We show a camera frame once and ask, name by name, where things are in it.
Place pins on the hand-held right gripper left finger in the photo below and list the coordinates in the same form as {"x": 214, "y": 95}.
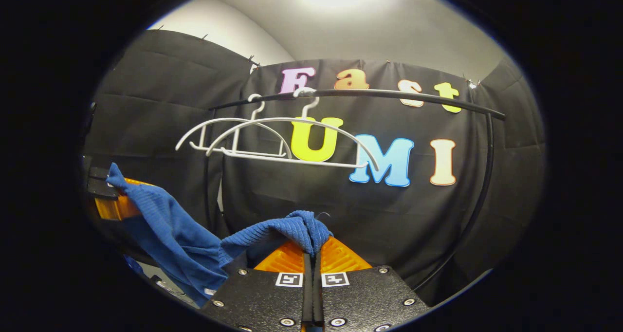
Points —
{"x": 263, "y": 298}

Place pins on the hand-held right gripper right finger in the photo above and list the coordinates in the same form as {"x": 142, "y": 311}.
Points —
{"x": 365, "y": 293}

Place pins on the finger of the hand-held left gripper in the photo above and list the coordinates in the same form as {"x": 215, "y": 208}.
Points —
{"x": 137, "y": 181}
{"x": 104, "y": 186}

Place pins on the blue knit jacket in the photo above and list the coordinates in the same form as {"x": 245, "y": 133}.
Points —
{"x": 180, "y": 244}

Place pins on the white plastic clothes hanger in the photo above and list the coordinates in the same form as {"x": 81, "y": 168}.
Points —
{"x": 272, "y": 120}
{"x": 214, "y": 120}

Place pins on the black metal clothes rack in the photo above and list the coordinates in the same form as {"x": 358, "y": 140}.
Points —
{"x": 389, "y": 94}

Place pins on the black backdrop cloth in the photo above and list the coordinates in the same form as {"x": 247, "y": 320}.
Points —
{"x": 486, "y": 215}

